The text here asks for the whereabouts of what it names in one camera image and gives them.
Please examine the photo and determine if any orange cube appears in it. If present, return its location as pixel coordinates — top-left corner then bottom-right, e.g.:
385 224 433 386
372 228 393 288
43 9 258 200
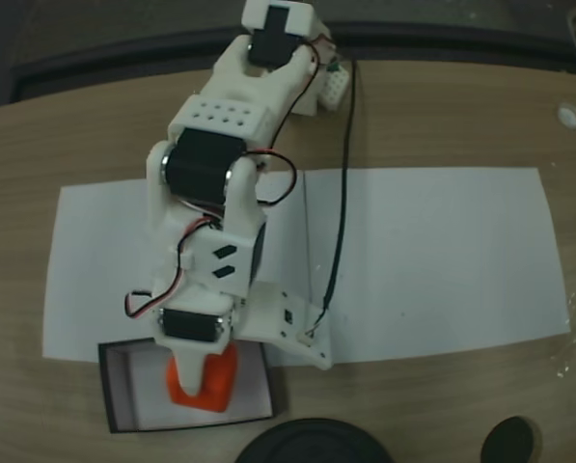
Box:
166 345 239 415

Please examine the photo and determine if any black round object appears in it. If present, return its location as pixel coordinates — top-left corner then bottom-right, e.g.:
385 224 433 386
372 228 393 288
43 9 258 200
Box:
233 417 396 463

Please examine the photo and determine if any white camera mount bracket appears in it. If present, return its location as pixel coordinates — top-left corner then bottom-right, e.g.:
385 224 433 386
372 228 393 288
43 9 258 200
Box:
241 281 335 372

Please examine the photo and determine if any red black servo wire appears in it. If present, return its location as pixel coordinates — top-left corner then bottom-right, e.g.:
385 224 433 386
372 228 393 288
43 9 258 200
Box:
266 35 338 149
124 215 222 322
245 149 299 209

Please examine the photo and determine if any white paper sheet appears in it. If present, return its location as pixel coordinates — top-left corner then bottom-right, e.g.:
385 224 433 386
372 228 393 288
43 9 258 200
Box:
41 168 314 373
303 166 573 364

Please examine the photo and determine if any white perforated controller holder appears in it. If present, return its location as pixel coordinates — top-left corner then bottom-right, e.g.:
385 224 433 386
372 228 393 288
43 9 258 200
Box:
316 62 352 113

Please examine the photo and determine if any dark brown open box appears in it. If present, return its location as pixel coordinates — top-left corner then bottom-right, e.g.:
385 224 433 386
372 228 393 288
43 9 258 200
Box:
96 337 287 434

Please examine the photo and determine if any black camera cable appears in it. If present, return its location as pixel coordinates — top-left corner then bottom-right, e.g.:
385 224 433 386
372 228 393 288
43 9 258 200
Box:
306 57 362 346

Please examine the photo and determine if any black oval object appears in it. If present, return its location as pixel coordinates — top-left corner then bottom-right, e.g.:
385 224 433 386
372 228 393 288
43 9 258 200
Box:
481 414 543 463

